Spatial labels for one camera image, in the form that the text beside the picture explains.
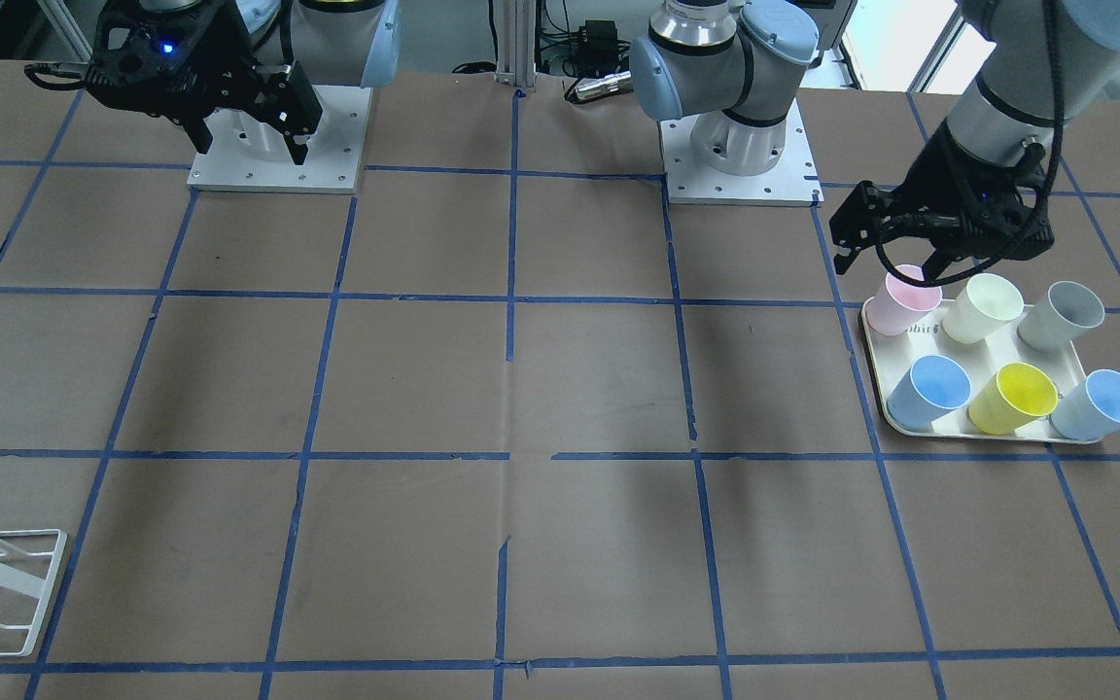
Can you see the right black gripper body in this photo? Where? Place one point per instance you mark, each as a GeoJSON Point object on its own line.
{"type": "Point", "coordinates": [227, 60]}

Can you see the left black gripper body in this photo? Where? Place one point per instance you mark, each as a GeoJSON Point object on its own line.
{"type": "Point", "coordinates": [949, 173]}

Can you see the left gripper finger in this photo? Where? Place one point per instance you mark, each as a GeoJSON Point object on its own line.
{"type": "Point", "coordinates": [935, 266]}
{"type": "Point", "coordinates": [845, 253]}

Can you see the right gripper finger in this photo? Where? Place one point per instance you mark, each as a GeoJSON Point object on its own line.
{"type": "Point", "coordinates": [194, 125]}
{"type": "Point", "coordinates": [296, 142]}

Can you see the white plastic cup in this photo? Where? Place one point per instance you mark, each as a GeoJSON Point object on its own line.
{"type": "Point", "coordinates": [987, 303]}

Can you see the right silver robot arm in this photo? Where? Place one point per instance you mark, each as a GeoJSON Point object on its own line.
{"type": "Point", "coordinates": [337, 43]}

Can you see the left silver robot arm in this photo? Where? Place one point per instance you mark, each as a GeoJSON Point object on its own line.
{"type": "Point", "coordinates": [1048, 60]}

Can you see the pink cup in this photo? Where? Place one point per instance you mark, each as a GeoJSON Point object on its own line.
{"type": "Point", "coordinates": [898, 305]}

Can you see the grey cup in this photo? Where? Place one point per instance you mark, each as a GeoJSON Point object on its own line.
{"type": "Point", "coordinates": [1066, 311]}

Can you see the yellow cup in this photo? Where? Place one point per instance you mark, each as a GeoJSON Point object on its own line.
{"type": "Point", "coordinates": [1016, 395]}

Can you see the cream serving tray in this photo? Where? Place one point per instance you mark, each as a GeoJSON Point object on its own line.
{"type": "Point", "coordinates": [890, 356]}

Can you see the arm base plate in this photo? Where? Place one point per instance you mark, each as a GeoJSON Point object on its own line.
{"type": "Point", "coordinates": [712, 160]}
{"type": "Point", "coordinates": [249, 156]}

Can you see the aluminium frame post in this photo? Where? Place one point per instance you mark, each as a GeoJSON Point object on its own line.
{"type": "Point", "coordinates": [516, 29]}

